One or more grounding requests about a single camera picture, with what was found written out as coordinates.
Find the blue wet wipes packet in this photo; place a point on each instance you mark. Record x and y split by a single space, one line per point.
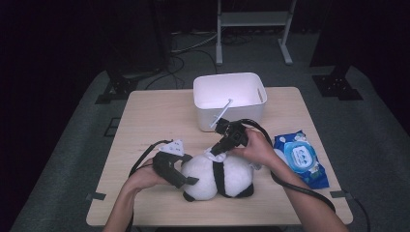
301 158

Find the grey tape strip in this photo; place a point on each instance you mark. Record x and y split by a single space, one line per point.
95 196
339 194

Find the white wet wipe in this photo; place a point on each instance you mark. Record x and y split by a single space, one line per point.
216 156

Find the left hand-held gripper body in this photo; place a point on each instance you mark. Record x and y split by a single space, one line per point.
164 164

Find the person's left hand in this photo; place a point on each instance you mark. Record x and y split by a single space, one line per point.
145 177

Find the white metal stand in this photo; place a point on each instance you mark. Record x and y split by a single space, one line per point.
254 18

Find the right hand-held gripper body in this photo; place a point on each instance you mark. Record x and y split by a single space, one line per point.
237 133

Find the white plastic bin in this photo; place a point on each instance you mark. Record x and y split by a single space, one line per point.
228 90

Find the black and white panda plush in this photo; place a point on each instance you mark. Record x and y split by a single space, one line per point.
201 177

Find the black stand base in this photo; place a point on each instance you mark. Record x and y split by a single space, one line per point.
336 87
117 88

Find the person's right hand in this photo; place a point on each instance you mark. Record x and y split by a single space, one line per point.
257 148

